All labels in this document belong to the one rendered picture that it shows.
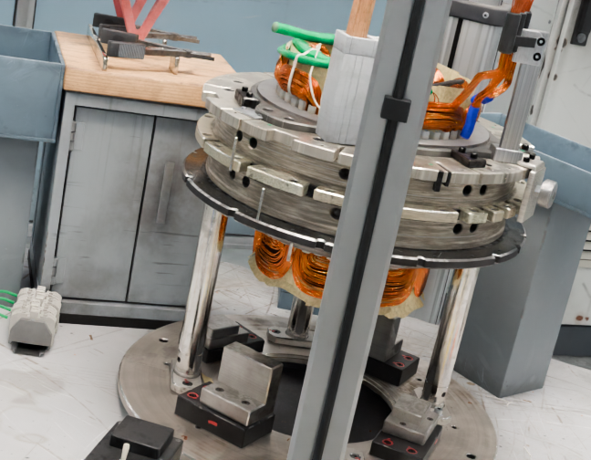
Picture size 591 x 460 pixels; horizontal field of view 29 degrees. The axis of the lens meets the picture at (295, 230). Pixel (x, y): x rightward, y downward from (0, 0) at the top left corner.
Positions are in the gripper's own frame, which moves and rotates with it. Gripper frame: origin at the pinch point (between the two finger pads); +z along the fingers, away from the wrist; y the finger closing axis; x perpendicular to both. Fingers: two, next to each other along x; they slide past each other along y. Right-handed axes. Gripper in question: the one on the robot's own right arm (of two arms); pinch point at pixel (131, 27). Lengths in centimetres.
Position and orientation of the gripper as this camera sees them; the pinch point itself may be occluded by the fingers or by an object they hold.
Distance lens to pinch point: 133.5
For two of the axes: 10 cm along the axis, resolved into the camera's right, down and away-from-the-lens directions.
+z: -1.8, 9.3, 3.2
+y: 2.7, 3.6, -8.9
